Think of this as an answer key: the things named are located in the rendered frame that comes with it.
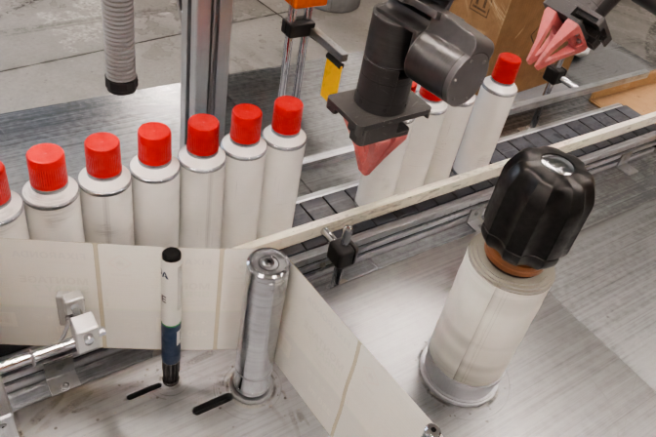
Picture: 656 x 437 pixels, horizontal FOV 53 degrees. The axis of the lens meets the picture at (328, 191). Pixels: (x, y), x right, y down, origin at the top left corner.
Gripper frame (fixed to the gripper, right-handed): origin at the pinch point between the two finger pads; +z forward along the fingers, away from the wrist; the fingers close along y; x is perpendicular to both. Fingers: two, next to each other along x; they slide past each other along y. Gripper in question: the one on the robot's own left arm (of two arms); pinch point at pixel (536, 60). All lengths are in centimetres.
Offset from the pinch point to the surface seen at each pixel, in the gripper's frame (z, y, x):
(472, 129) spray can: 13.3, 0.4, -0.4
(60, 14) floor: 88, -243, 67
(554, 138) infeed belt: 3.4, -0.9, 24.6
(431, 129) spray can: 17.6, 2.7, -12.1
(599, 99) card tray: -12, -11, 50
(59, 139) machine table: 57, -36, -29
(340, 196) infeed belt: 33.4, -2.6, -9.7
